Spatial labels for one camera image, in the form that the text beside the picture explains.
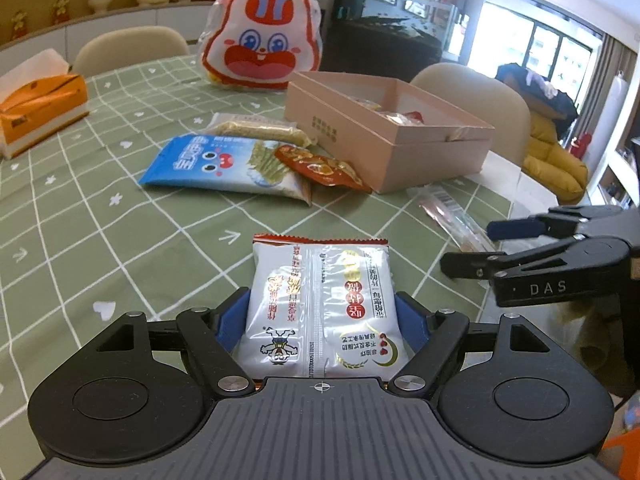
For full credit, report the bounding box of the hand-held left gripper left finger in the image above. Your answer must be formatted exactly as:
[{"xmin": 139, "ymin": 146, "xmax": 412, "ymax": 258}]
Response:
[{"xmin": 94, "ymin": 287, "xmax": 256, "ymax": 397}]

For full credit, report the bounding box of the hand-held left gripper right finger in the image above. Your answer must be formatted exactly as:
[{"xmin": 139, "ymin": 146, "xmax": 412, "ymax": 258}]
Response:
[{"xmin": 390, "ymin": 291, "xmax": 552, "ymax": 397}]

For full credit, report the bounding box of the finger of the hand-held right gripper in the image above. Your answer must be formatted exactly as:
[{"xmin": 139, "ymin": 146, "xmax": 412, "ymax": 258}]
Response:
[
  {"xmin": 485, "ymin": 204, "xmax": 624, "ymax": 242},
  {"xmin": 439, "ymin": 238, "xmax": 581, "ymax": 282}
]

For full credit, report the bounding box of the clear long snack packet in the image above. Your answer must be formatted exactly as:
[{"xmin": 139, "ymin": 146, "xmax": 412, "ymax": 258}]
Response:
[{"xmin": 407, "ymin": 184, "xmax": 502, "ymax": 257}]

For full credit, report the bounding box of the silver white snack packet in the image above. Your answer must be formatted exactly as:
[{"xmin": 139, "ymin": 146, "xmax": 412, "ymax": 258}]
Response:
[{"xmin": 237, "ymin": 233, "xmax": 409, "ymax": 382}]

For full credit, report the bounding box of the pink cardboard box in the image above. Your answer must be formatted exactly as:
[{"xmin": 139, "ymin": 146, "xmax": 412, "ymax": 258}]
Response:
[{"xmin": 284, "ymin": 70, "xmax": 496, "ymax": 195}]

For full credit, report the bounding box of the yellow cushion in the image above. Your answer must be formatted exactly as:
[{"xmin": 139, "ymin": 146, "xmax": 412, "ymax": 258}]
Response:
[{"xmin": 522, "ymin": 109, "xmax": 590, "ymax": 206}]

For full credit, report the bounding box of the small red toy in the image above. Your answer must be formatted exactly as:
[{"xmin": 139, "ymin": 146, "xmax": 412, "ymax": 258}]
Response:
[{"xmin": 569, "ymin": 134, "xmax": 594, "ymax": 159}]

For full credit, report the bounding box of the green checked tablecloth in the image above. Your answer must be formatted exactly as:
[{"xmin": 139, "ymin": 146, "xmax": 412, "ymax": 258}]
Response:
[{"xmin": 0, "ymin": 53, "xmax": 516, "ymax": 480}]

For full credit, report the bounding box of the dark jacket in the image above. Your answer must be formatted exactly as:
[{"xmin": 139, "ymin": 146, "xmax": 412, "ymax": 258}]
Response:
[{"xmin": 494, "ymin": 62, "xmax": 576, "ymax": 121}]

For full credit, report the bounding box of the beige chair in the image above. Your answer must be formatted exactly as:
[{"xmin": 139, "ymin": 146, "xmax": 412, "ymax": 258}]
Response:
[
  {"xmin": 73, "ymin": 25, "xmax": 191, "ymax": 77},
  {"xmin": 409, "ymin": 62, "xmax": 532, "ymax": 174}
]

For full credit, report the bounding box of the blue snack bag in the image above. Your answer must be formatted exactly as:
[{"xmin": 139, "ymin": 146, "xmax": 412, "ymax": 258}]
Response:
[{"xmin": 137, "ymin": 134, "xmax": 314, "ymax": 208}]

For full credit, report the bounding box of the small red snack packet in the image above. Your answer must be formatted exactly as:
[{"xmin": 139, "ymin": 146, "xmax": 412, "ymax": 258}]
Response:
[{"xmin": 273, "ymin": 143, "xmax": 374, "ymax": 194}]

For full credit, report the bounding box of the orange object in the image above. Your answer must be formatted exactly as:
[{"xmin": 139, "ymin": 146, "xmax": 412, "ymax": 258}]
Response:
[{"xmin": 607, "ymin": 432, "xmax": 640, "ymax": 480}]

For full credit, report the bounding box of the clear packet of beige bars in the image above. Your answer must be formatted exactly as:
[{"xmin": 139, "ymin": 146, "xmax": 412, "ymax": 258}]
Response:
[{"xmin": 204, "ymin": 112, "xmax": 319, "ymax": 149}]

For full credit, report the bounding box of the black cabinet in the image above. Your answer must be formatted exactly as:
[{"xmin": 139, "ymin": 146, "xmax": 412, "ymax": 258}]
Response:
[{"xmin": 320, "ymin": 0, "xmax": 461, "ymax": 74}]

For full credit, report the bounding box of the rabbit-shaped red white bag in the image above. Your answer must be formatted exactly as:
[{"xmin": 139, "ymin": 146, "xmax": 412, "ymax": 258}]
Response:
[{"xmin": 198, "ymin": 0, "xmax": 326, "ymax": 89}]

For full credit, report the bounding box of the orange tissue box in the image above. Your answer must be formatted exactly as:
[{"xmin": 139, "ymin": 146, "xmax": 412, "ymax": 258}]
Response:
[{"xmin": 0, "ymin": 48, "xmax": 90, "ymax": 159}]

